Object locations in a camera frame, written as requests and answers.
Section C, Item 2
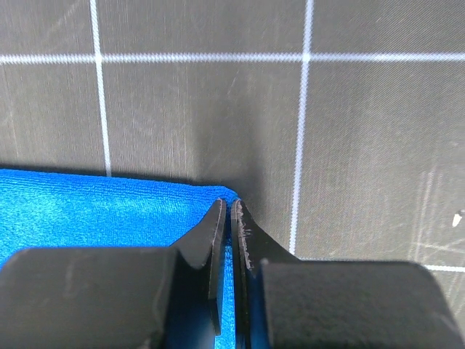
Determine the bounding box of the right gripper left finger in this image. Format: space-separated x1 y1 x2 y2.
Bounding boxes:
174 198 226 335

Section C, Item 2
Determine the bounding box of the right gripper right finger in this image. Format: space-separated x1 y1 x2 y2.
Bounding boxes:
230 199 300 348

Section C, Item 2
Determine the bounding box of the blue towel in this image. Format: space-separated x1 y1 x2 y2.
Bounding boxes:
0 167 240 349

